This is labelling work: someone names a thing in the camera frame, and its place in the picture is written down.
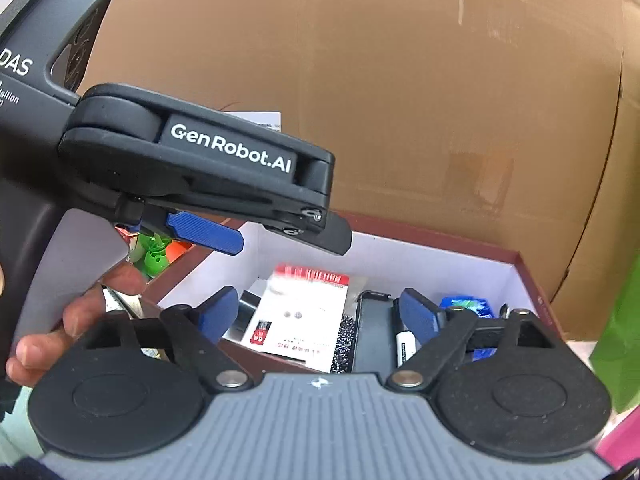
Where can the blue packet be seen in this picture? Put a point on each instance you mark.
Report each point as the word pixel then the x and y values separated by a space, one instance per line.
pixel 467 307

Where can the person's left hand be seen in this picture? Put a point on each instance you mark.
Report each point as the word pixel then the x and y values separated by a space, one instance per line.
pixel 82 317

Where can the white card with red header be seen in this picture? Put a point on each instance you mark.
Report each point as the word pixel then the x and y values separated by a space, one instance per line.
pixel 300 320

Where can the large brown cardboard box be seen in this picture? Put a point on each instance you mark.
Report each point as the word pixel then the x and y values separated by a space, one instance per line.
pixel 425 85

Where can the black beads packet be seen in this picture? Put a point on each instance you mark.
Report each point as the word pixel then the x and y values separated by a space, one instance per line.
pixel 344 345

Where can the maroon cardboard box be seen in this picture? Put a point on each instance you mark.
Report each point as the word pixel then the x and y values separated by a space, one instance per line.
pixel 380 260

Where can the green fabric bag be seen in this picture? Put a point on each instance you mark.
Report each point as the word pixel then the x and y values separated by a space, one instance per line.
pixel 617 340

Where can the white marker pen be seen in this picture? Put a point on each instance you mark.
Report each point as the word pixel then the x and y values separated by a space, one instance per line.
pixel 405 350

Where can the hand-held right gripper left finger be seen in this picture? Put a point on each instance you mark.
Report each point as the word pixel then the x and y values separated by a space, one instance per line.
pixel 217 312

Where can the silver black packet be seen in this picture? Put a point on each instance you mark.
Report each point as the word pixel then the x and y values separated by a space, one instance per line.
pixel 245 310

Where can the green plastic toy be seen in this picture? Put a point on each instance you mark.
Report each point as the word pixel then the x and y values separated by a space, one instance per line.
pixel 155 257

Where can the pink bottle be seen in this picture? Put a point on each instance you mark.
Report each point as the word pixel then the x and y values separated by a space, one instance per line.
pixel 625 450

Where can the orange plastic item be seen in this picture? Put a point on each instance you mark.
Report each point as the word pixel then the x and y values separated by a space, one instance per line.
pixel 177 250

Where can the black phone case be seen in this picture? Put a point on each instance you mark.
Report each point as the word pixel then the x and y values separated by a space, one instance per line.
pixel 372 335

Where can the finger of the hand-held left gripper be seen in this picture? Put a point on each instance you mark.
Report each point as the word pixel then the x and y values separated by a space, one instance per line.
pixel 205 232
pixel 330 235

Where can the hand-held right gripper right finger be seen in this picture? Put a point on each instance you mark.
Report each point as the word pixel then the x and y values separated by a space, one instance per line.
pixel 419 316

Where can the white shipping label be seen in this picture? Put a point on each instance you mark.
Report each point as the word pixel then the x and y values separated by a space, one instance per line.
pixel 260 120

